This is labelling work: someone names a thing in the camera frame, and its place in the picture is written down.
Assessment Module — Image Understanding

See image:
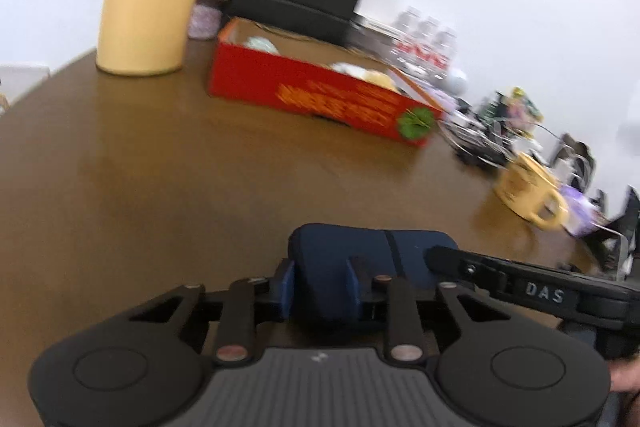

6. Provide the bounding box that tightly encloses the yellow bear mug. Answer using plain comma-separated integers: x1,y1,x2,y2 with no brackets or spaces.
494,153,568,230

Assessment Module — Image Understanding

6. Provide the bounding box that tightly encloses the pale green ceramic item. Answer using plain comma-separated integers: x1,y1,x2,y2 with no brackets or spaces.
243,36,280,55

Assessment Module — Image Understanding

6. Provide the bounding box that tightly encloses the person's hand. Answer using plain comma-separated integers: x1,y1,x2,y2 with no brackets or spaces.
608,355,640,393

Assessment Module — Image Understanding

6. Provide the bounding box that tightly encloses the left water bottle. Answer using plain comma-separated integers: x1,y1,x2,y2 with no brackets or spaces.
393,6,420,63

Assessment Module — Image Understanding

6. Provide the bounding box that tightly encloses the purple tissue pack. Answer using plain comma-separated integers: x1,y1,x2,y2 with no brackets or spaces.
560,184,602,237

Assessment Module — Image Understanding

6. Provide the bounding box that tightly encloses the right water bottle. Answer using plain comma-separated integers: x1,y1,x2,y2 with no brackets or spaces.
431,27,457,72

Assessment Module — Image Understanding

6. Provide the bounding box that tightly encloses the water bottle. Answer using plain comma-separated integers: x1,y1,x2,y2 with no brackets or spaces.
431,27,457,72
393,6,420,63
412,16,440,67

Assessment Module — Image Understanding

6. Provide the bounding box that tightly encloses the red cardboard box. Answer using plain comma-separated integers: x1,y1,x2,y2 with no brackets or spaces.
208,18,445,146

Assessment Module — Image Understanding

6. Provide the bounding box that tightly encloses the white flat box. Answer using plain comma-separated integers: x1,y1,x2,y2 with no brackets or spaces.
349,14,401,50

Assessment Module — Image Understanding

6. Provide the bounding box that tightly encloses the tangle of white cables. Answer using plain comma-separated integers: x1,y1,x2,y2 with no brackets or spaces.
437,110,629,281

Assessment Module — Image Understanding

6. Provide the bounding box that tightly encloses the white booklet left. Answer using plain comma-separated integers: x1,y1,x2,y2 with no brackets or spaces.
0,63,51,110

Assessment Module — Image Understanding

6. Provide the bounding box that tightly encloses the black tablet stand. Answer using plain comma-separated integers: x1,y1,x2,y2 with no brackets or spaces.
582,186,639,275

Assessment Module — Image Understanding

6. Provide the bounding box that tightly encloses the yellow white plush toy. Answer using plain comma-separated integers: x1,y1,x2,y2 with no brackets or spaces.
330,63,398,93

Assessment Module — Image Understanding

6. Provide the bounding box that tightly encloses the navy blue zip pouch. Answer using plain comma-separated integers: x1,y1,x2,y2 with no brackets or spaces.
288,223,458,324

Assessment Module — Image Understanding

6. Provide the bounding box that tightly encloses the colourful snack packet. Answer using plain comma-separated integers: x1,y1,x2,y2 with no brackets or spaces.
506,87,544,138

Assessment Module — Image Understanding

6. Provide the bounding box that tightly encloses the white round gadget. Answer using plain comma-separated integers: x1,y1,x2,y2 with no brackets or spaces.
442,67,469,96

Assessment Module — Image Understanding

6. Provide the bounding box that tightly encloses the middle water bottle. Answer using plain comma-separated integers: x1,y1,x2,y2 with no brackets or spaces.
412,16,440,67

